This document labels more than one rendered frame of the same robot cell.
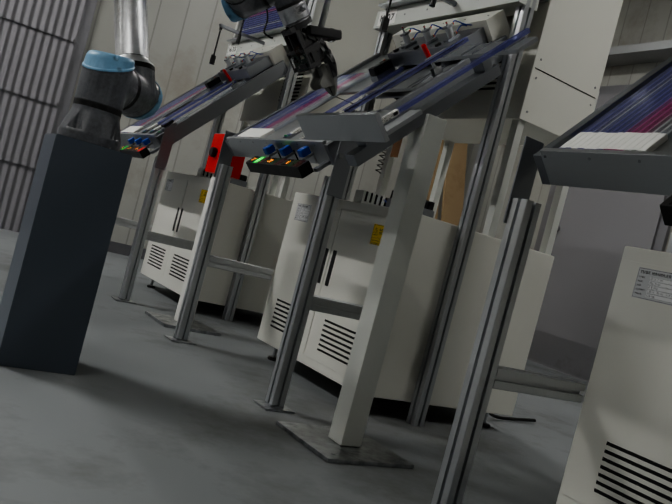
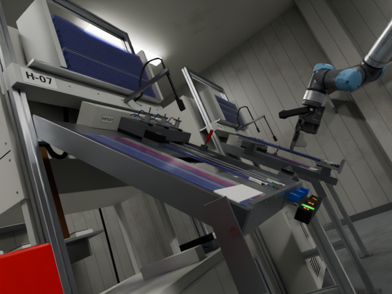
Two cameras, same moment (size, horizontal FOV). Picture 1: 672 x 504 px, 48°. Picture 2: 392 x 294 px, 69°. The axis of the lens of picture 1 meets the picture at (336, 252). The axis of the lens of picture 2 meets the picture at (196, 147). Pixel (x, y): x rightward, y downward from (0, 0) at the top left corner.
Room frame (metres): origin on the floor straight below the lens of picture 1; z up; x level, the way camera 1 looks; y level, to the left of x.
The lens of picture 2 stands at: (2.95, 0.91, 0.73)
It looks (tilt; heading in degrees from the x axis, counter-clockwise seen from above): 14 degrees up; 237
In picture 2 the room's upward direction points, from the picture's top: 23 degrees counter-clockwise
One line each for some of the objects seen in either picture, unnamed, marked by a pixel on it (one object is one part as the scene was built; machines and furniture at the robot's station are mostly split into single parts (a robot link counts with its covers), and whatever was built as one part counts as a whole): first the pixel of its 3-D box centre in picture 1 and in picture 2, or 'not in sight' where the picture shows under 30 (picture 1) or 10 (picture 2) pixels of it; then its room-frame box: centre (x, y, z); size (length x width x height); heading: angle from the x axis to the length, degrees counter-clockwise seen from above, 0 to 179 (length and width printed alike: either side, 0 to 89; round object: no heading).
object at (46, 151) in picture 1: (59, 252); not in sight; (1.85, 0.66, 0.27); 0.18 x 0.18 x 0.55; 30
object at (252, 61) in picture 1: (219, 175); not in sight; (3.78, 0.67, 0.66); 1.01 x 0.73 x 1.31; 122
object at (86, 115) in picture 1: (93, 124); not in sight; (1.85, 0.66, 0.60); 0.15 x 0.15 x 0.10
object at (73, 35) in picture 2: not in sight; (103, 70); (2.55, -0.19, 1.52); 0.51 x 0.13 x 0.27; 32
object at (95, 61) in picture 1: (106, 79); not in sight; (1.86, 0.65, 0.72); 0.13 x 0.12 x 0.14; 166
